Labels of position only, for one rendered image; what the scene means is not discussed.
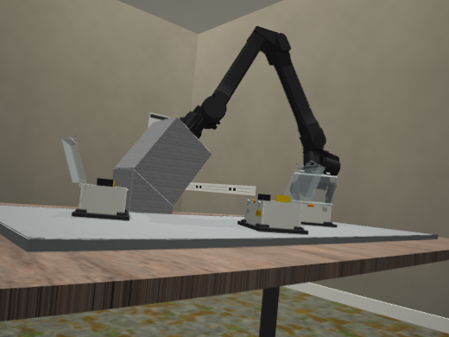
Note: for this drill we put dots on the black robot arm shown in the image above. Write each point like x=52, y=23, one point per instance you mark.
x=214, y=108

